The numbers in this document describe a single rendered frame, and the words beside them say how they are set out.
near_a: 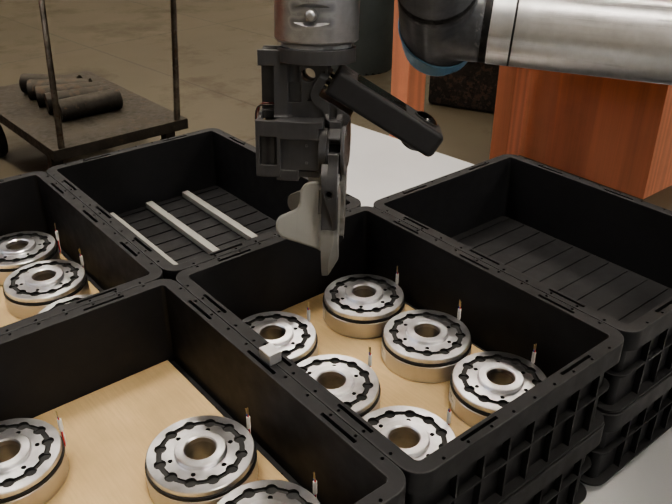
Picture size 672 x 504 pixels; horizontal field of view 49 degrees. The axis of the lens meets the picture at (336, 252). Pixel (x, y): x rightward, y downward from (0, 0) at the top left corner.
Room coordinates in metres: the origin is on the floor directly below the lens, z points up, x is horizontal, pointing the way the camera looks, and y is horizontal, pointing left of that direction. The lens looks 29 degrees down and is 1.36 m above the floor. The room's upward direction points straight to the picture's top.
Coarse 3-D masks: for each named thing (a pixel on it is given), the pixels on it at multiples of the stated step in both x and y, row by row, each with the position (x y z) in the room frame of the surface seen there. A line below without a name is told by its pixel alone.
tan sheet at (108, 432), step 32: (128, 384) 0.64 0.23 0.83; (160, 384) 0.64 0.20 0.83; (64, 416) 0.59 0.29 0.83; (96, 416) 0.59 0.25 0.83; (128, 416) 0.59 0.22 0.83; (160, 416) 0.59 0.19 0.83; (192, 416) 0.59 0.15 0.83; (96, 448) 0.55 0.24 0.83; (128, 448) 0.55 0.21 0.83; (96, 480) 0.50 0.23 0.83; (128, 480) 0.50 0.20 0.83
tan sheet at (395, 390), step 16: (304, 304) 0.81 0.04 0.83; (320, 304) 0.81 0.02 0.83; (320, 320) 0.77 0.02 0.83; (320, 336) 0.74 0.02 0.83; (336, 336) 0.74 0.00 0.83; (320, 352) 0.70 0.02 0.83; (336, 352) 0.70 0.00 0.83; (352, 352) 0.70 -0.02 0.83; (368, 352) 0.70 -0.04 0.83; (384, 368) 0.67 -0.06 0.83; (384, 384) 0.64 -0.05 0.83; (400, 384) 0.64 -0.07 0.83; (416, 384) 0.64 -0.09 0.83; (432, 384) 0.64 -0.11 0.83; (448, 384) 0.64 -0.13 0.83; (384, 400) 0.62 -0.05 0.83; (400, 400) 0.62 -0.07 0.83; (416, 400) 0.62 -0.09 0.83; (432, 400) 0.62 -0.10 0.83; (448, 400) 0.62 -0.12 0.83
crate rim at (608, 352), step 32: (224, 256) 0.76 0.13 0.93; (448, 256) 0.77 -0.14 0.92; (192, 288) 0.69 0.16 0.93; (512, 288) 0.69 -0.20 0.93; (224, 320) 0.63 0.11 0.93; (576, 320) 0.63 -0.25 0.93; (608, 352) 0.57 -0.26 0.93; (320, 384) 0.52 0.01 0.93; (544, 384) 0.52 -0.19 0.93; (576, 384) 0.54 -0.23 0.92; (352, 416) 0.48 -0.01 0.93; (512, 416) 0.48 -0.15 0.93; (384, 448) 0.44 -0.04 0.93; (448, 448) 0.44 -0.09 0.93; (480, 448) 0.45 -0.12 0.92; (416, 480) 0.42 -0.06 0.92; (448, 480) 0.43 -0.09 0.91
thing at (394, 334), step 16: (400, 320) 0.73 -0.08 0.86; (448, 320) 0.73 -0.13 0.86; (384, 336) 0.69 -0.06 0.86; (400, 336) 0.69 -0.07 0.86; (448, 336) 0.69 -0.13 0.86; (464, 336) 0.70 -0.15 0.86; (400, 352) 0.66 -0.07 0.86; (416, 352) 0.66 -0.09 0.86; (432, 352) 0.66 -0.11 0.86; (448, 352) 0.67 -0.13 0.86; (464, 352) 0.67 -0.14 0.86
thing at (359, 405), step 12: (312, 360) 0.65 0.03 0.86; (324, 360) 0.65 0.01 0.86; (336, 360) 0.65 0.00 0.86; (348, 360) 0.65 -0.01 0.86; (360, 372) 0.63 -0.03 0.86; (372, 372) 0.63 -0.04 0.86; (360, 384) 0.61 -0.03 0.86; (372, 384) 0.61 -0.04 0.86; (348, 396) 0.59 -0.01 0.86; (360, 396) 0.59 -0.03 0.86; (372, 396) 0.59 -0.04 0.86; (360, 408) 0.57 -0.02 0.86
